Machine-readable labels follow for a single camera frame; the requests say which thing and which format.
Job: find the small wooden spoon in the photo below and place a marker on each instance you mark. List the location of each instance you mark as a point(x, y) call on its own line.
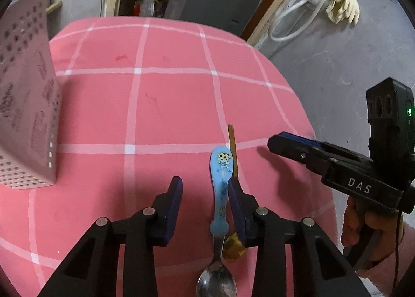
point(233, 151)

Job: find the pale wooden plank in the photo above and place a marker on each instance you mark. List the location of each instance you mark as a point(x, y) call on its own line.
point(53, 7)

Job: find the grey metal cabinet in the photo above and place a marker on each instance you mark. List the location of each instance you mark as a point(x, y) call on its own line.
point(214, 2)

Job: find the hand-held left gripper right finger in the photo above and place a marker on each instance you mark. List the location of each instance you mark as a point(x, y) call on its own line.
point(235, 212)

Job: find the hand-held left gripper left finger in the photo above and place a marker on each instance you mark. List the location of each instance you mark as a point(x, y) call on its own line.
point(173, 216)

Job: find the plastic bottle red label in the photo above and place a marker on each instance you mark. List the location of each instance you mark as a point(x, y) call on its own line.
point(144, 8)

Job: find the perforated pink utensil holder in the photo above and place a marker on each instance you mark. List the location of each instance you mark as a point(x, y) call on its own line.
point(26, 106)

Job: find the pink checked tablecloth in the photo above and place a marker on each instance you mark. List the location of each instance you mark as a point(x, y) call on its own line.
point(162, 106)

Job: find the wooden door frame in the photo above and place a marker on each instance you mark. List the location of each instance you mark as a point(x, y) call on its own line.
point(269, 2)

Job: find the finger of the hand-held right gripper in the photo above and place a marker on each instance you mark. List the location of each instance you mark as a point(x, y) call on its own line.
point(295, 149)

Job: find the person's right forearm pink sleeve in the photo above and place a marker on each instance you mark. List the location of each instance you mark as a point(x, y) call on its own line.
point(382, 272)

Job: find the person's right hand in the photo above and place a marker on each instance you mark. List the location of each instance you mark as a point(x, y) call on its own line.
point(385, 232)

